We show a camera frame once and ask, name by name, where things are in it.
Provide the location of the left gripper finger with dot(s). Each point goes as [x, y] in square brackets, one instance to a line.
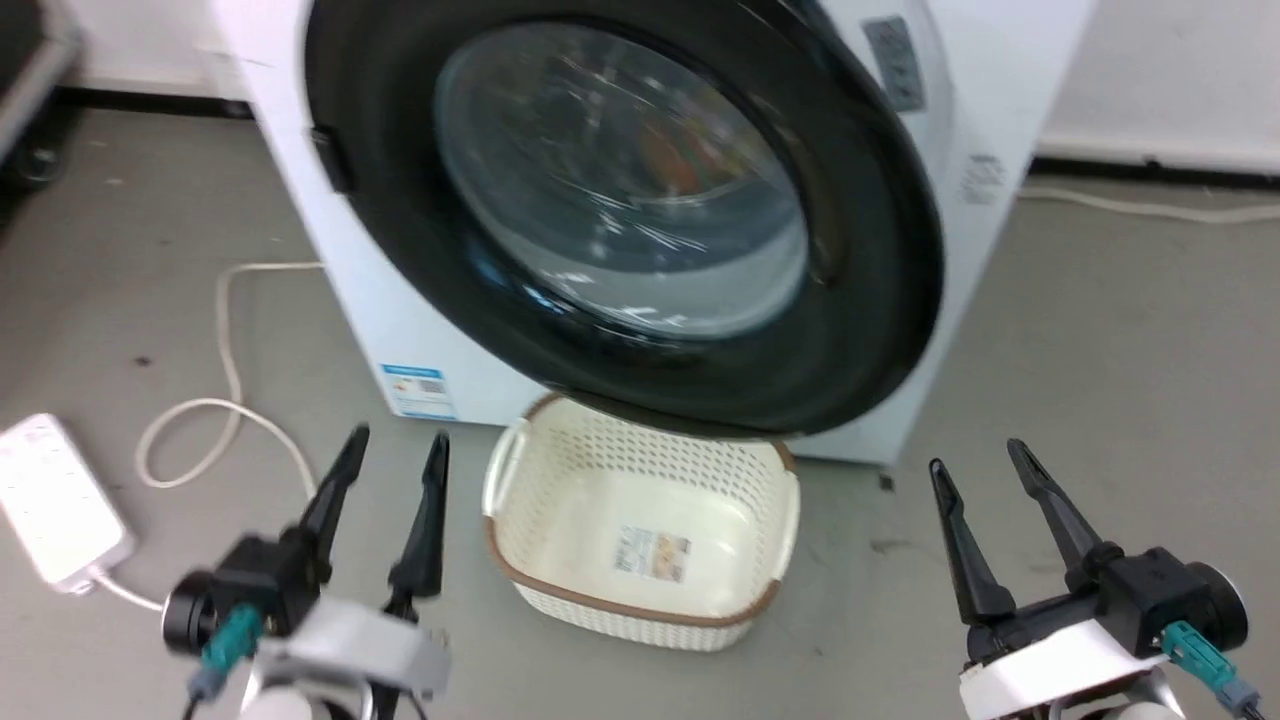
[335, 500]
[428, 530]

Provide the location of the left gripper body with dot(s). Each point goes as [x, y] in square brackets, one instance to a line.
[270, 580]

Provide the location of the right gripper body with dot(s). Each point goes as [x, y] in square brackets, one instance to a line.
[1140, 595]

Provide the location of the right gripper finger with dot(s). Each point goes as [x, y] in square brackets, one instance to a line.
[1065, 525]
[975, 570]

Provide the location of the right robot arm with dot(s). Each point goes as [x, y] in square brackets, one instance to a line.
[1130, 708]

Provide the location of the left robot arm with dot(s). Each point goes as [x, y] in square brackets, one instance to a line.
[290, 705]

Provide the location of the white washing machine body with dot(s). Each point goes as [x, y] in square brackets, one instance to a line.
[400, 300]

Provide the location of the black round washing machine door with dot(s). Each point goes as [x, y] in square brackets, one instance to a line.
[880, 300]

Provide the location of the blue white energy label sticker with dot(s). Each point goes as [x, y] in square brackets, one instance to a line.
[420, 392]

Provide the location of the cream perforated laundry basket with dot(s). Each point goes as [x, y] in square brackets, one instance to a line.
[640, 500]

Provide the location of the paper label inside basket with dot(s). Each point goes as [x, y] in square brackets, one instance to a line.
[652, 554]

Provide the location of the white power strip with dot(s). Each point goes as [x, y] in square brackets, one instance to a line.
[55, 500]

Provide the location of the grey rectangular sticker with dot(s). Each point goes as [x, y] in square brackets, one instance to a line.
[893, 62]

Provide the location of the black grey cart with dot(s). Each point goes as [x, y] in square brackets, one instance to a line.
[30, 60]

